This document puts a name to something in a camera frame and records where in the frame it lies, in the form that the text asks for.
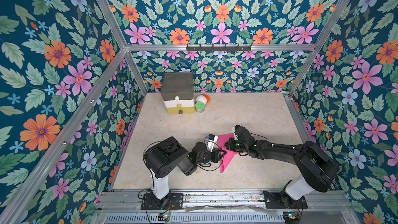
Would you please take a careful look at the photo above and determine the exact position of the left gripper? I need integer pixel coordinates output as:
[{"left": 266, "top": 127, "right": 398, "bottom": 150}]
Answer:
[{"left": 194, "top": 148, "right": 226, "bottom": 166}]

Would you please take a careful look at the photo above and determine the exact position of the pink square paper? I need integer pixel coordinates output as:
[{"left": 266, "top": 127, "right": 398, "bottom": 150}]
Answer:
[{"left": 217, "top": 133, "right": 238, "bottom": 174}]

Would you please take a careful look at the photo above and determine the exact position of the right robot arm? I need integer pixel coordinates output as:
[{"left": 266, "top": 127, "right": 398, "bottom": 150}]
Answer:
[{"left": 225, "top": 125, "right": 339, "bottom": 201}]

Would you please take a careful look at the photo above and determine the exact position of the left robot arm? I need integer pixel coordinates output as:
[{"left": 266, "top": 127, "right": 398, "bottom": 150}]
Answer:
[{"left": 143, "top": 135, "right": 227, "bottom": 201}]

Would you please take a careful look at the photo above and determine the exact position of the green lidded can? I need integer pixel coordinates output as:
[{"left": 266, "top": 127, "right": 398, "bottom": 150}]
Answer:
[{"left": 195, "top": 102, "right": 206, "bottom": 113}]

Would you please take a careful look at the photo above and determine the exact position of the orange white plush toy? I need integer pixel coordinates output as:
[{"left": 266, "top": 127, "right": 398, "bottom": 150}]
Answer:
[{"left": 195, "top": 94, "right": 210, "bottom": 105}]

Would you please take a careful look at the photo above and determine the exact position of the small drawer cabinet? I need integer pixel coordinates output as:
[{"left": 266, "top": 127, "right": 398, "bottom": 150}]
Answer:
[{"left": 161, "top": 72, "right": 195, "bottom": 115}]

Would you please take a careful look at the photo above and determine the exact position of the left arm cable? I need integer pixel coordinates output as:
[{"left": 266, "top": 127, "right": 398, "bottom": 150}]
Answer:
[{"left": 197, "top": 158, "right": 224, "bottom": 172}]

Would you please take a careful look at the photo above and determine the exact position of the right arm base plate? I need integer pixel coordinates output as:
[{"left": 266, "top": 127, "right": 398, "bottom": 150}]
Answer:
[{"left": 263, "top": 191, "right": 308, "bottom": 210}]

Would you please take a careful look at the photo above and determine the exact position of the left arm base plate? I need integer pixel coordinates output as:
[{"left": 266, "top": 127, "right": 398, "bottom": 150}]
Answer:
[{"left": 141, "top": 192, "right": 184, "bottom": 211}]

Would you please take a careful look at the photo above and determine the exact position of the black hook rail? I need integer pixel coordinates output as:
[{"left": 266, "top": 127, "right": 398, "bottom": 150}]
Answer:
[{"left": 186, "top": 44, "right": 252, "bottom": 52}]

